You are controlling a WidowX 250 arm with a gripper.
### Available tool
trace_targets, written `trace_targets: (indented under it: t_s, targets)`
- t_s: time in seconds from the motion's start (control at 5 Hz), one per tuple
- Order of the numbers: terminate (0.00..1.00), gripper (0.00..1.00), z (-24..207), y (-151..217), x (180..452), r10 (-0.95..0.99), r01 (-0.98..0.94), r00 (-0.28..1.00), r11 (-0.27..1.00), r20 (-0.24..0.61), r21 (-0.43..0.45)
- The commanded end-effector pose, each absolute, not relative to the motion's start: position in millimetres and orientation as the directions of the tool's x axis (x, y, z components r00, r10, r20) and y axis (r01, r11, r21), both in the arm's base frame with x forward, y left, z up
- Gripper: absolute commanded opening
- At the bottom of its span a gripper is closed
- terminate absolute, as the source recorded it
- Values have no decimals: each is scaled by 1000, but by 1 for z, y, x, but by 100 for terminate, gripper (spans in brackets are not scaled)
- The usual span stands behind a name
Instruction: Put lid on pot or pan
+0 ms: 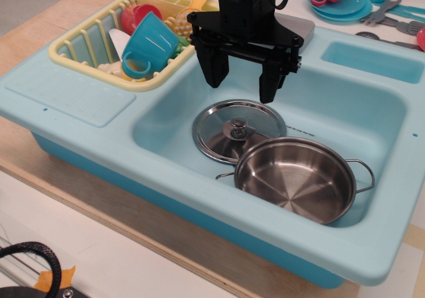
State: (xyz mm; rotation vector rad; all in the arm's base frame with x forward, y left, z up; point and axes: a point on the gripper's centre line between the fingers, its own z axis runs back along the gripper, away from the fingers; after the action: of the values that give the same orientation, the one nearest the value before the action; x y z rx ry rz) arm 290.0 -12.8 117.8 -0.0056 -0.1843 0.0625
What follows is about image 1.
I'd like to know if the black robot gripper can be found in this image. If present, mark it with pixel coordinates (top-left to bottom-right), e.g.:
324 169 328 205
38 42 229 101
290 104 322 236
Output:
187 0 303 104

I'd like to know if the round steel pot lid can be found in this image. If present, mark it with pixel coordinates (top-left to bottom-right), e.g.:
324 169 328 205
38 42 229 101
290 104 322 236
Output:
192 100 287 165

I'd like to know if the stainless steel pot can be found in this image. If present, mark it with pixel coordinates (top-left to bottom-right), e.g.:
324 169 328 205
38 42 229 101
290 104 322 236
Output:
229 137 375 225

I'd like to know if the green plastic item in rack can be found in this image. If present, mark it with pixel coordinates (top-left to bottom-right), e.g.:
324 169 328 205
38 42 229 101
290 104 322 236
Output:
171 36 191 59

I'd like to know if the grey faucet base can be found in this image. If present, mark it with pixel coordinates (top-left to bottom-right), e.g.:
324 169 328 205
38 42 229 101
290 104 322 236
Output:
275 13 315 51

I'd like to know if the yellow slotted plastic spoon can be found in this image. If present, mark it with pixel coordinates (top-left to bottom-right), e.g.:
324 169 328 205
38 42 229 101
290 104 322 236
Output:
164 0 208 42

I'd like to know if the blue plastic cup in rack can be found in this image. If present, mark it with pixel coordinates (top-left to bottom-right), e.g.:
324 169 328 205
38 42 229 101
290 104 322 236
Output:
122 12 179 80

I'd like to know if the yellow dish drying rack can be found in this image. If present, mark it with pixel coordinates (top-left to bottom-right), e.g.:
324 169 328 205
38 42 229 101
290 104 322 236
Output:
48 0 220 92

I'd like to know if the red plastic cup in rack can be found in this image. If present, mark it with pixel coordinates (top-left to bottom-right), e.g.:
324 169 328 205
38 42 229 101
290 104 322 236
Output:
121 4 162 35

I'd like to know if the blue plastic plate stack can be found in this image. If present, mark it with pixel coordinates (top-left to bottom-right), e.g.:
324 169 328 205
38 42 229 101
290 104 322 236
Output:
307 0 373 22

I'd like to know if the white plastic plate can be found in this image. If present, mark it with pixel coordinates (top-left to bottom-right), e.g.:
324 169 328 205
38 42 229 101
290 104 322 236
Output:
109 29 131 61

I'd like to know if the light blue toy sink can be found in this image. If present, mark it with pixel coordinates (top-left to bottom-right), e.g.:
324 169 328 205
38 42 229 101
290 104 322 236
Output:
1 28 424 288

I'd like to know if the grey plastic fork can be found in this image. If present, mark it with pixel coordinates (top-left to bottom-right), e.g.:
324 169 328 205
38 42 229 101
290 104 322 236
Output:
361 0 402 25

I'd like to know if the grey plastic spatula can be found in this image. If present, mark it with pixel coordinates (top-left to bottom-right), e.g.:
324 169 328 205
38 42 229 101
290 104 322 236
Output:
380 17 424 36

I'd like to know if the orange tape piece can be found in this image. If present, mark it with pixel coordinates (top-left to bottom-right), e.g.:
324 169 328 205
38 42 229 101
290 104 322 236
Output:
34 266 76 293

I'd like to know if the black braided cable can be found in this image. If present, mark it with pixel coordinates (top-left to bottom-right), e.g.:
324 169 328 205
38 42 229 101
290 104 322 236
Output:
0 241 63 298

